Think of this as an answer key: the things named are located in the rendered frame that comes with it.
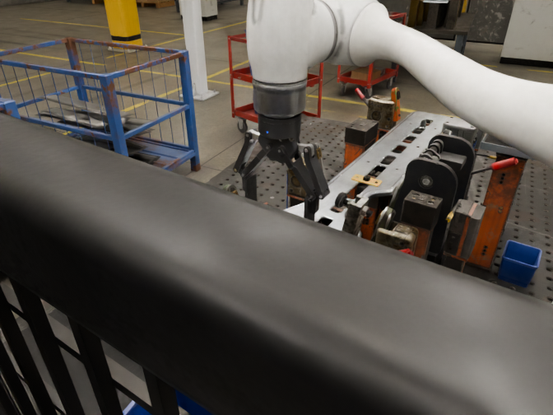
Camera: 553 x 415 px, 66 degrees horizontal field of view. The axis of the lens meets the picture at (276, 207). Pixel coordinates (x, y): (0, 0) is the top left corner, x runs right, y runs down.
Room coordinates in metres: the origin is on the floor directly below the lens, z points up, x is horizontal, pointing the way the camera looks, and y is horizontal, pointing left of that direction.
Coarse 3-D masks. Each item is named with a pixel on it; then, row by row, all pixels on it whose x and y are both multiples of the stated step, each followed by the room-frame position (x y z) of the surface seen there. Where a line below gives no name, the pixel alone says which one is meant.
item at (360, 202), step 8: (336, 200) 0.63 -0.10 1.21; (344, 200) 0.63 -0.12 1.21; (352, 200) 0.63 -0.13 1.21; (360, 200) 0.62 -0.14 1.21; (368, 200) 0.63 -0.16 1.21; (352, 208) 0.61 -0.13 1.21; (360, 208) 0.60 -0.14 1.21; (368, 208) 0.61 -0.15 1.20; (352, 216) 0.61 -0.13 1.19; (360, 216) 0.61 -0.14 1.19; (344, 224) 0.61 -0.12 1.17; (352, 224) 0.61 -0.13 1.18; (360, 224) 0.63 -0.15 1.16; (352, 232) 0.61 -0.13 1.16
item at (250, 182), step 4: (248, 176) 0.75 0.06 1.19; (252, 176) 0.75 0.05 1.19; (244, 180) 0.74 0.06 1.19; (248, 180) 0.74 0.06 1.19; (252, 180) 0.75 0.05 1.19; (256, 180) 0.76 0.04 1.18; (244, 184) 0.74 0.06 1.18; (248, 184) 0.74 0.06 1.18; (252, 184) 0.75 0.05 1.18; (256, 184) 0.76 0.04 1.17; (244, 188) 0.74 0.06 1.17; (248, 188) 0.74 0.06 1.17; (252, 188) 0.75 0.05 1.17; (256, 188) 0.76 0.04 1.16; (248, 192) 0.74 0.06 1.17; (252, 192) 0.75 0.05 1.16; (256, 192) 0.76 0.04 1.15; (248, 196) 0.74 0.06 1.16; (252, 196) 0.75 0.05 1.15; (256, 196) 0.76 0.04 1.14; (256, 200) 0.76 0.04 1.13
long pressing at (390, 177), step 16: (416, 112) 1.70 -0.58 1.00; (400, 128) 1.51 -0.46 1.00; (432, 128) 1.51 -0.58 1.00; (384, 144) 1.37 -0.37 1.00; (400, 144) 1.37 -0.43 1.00; (416, 144) 1.37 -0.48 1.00; (368, 160) 1.24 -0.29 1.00; (400, 160) 1.24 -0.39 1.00; (336, 176) 1.13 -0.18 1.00; (352, 176) 1.13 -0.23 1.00; (384, 176) 1.13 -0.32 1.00; (400, 176) 1.13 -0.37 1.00; (336, 192) 1.03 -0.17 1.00; (368, 192) 1.03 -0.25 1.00; (384, 192) 1.03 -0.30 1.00; (288, 208) 0.95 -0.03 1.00; (320, 208) 0.94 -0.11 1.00; (336, 224) 0.87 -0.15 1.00
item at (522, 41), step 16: (528, 0) 6.87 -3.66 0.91; (544, 0) 6.78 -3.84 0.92; (512, 16) 6.94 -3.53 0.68; (528, 16) 6.84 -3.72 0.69; (544, 16) 6.75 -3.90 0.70; (512, 32) 6.91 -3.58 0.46; (528, 32) 6.81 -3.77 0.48; (544, 32) 6.72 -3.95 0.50; (512, 48) 6.89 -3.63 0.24; (528, 48) 6.79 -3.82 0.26; (544, 48) 6.69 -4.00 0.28; (528, 64) 6.78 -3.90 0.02; (544, 64) 6.69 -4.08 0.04
